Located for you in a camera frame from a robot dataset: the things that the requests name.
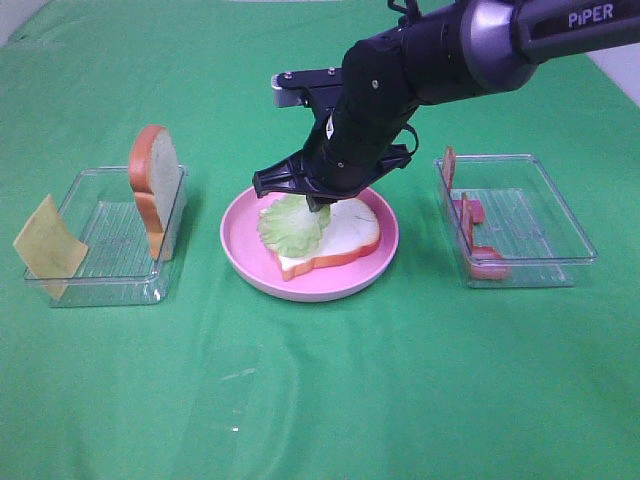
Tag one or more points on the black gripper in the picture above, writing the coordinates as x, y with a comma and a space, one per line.
340, 158

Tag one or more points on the green lettuce leaf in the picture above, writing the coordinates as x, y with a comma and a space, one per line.
290, 229

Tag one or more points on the bread slice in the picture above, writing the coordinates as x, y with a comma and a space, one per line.
157, 180
353, 232

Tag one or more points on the bacon strip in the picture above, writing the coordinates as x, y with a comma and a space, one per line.
451, 167
483, 262

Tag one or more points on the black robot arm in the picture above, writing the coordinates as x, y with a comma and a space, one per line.
465, 50

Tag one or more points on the pink round plate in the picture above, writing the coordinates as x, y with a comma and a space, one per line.
251, 260

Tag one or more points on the green tablecloth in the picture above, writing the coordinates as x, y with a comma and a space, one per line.
416, 377

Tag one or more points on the left clear plastic tray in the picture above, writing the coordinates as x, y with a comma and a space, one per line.
118, 269

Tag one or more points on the clear plastic tray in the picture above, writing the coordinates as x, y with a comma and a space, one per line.
527, 221
118, 269

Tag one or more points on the right clear plastic tray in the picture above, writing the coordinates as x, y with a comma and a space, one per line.
527, 221

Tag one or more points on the yellow cheese slice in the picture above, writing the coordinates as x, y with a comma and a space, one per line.
48, 248

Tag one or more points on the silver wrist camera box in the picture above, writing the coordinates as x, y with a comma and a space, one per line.
315, 89

